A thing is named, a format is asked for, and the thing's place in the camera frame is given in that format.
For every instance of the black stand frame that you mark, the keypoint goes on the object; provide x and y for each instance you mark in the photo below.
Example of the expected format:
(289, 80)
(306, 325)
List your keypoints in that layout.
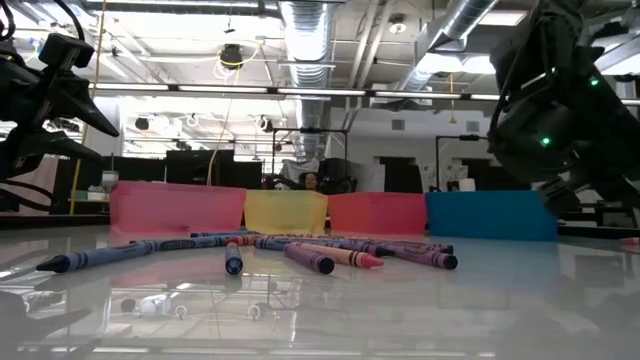
(310, 130)
(470, 137)

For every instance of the blue plastic bin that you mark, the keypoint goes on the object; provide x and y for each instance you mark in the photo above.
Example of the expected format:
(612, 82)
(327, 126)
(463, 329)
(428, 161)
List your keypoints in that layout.
(485, 217)

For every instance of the yellow plastic bin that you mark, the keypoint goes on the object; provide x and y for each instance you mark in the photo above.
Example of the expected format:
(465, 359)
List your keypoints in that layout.
(285, 210)

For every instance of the red crayon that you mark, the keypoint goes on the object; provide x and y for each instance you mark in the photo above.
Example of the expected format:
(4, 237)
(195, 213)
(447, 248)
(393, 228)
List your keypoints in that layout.
(242, 240)

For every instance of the black partition wall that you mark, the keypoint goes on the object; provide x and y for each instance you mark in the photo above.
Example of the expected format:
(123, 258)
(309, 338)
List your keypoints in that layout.
(200, 170)

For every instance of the large pink plastic bin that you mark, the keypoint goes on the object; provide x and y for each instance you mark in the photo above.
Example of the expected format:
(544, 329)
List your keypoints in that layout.
(175, 207)

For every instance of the pink crayon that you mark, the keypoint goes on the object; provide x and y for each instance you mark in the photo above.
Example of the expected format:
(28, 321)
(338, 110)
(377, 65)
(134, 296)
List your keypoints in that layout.
(350, 257)
(632, 241)

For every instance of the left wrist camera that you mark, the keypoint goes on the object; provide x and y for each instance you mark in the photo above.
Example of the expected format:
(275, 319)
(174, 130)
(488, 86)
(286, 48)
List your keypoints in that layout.
(67, 50)

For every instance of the black ceiling camera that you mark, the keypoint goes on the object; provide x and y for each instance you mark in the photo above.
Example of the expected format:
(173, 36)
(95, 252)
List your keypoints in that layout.
(231, 55)

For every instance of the purple crayon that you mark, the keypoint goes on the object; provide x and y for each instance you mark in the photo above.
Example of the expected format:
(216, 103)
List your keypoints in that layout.
(435, 247)
(425, 257)
(360, 246)
(307, 257)

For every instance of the slanted silver ventilation duct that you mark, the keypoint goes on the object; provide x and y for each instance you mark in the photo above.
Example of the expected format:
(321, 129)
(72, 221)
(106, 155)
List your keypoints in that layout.
(450, 30)

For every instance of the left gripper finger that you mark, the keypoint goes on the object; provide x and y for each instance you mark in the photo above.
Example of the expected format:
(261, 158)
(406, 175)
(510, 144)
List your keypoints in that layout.
(45, 145)
(75, 95)

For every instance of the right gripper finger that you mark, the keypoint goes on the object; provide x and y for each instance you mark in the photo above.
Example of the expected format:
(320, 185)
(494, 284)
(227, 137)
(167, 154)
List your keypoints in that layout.
(620, 190)
(562, 197)

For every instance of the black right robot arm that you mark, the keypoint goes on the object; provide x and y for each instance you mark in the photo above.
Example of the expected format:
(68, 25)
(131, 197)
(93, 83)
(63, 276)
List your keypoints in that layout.
(550, 40)

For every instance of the person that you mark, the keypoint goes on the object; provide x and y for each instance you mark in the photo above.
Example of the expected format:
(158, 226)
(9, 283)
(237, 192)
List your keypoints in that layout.
(310, 181)

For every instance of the small red plastic bin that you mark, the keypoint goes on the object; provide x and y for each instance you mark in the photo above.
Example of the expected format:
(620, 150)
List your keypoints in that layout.
(375, 214)

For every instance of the pink hanging cloth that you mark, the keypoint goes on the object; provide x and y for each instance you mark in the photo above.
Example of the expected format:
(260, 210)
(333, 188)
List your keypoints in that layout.
(42, 185)

